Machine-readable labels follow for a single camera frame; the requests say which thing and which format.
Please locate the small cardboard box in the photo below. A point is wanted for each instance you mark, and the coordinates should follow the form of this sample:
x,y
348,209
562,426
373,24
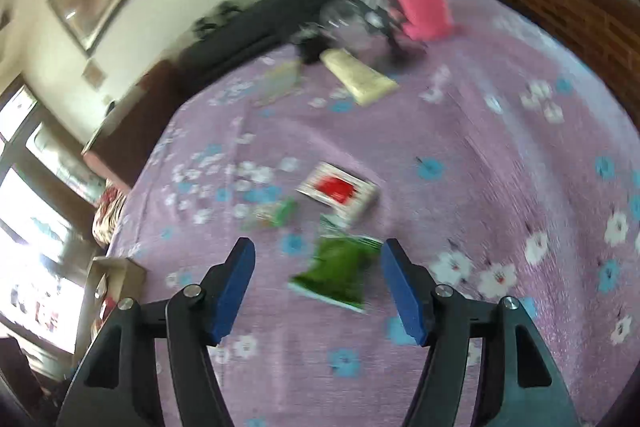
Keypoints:
x,y
117,274

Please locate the red patterned cushion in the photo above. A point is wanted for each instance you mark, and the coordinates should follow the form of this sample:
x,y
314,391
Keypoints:
x,y
107,217

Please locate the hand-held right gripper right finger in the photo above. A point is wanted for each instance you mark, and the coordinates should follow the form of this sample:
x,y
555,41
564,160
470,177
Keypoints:
x,y
405,292

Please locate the large green snack packet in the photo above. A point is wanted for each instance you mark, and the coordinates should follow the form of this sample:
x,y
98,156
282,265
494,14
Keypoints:
x,y
335,272

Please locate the clear plastic cup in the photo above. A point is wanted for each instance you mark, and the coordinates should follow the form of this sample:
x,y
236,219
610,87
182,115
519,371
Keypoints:
x,y
340,14

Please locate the small clear green packet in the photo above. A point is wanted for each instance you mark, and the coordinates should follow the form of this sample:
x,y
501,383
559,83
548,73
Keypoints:
x,y
272,213

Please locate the purple floral bed sheet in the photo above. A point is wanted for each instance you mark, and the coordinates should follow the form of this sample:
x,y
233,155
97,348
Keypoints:
x,y
450,147

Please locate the black phone stand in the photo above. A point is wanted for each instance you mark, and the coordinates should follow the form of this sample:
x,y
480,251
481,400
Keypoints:
x,y
400,52

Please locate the bright window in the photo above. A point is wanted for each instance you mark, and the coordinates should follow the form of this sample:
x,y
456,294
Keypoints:
x,y
35,207

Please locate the cream tube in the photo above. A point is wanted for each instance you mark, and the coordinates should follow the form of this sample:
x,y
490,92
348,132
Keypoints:
x,y
357,77

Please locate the wooden furniture with panels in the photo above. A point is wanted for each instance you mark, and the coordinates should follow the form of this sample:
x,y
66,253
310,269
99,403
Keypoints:
x,y
575,17

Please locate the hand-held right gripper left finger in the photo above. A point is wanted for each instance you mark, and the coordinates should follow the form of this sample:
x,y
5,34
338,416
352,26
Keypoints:
x,y
235,287

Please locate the white packet with red label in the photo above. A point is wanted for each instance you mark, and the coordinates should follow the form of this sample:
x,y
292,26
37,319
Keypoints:
x,y
337,189

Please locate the brown wooden cabinet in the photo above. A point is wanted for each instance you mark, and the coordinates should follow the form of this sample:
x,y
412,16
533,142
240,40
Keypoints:
x,y
135,132

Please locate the white wall switch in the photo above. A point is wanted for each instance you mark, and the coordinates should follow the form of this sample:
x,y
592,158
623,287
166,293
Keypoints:
x,y
93,73

